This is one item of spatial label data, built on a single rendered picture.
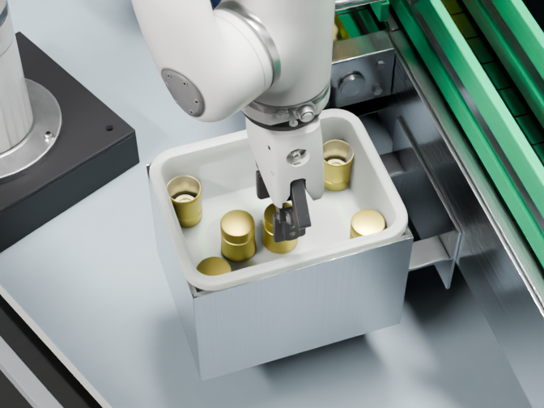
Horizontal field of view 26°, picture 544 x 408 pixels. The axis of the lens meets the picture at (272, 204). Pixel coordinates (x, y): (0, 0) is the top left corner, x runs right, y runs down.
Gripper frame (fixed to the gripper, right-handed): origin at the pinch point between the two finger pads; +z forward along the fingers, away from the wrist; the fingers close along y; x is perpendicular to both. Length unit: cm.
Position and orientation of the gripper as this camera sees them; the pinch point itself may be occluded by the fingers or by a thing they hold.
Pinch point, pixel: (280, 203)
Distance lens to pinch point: 115.0
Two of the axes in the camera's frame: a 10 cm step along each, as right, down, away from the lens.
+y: -3.0, -7.5, 5.9
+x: -9.5, 2.3, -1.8
